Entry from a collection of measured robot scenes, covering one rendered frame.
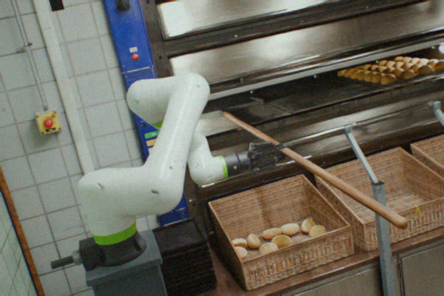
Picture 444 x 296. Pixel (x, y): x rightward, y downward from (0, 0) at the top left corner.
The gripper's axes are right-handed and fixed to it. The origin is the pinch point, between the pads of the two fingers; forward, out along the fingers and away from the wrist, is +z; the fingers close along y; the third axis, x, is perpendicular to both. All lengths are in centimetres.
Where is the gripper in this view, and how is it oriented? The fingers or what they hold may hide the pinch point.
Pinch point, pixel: (283, 150)
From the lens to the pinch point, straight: 199.4
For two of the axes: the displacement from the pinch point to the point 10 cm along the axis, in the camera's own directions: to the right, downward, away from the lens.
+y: 1.9, 9.4, 2.8
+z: 9.5, -2.5, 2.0
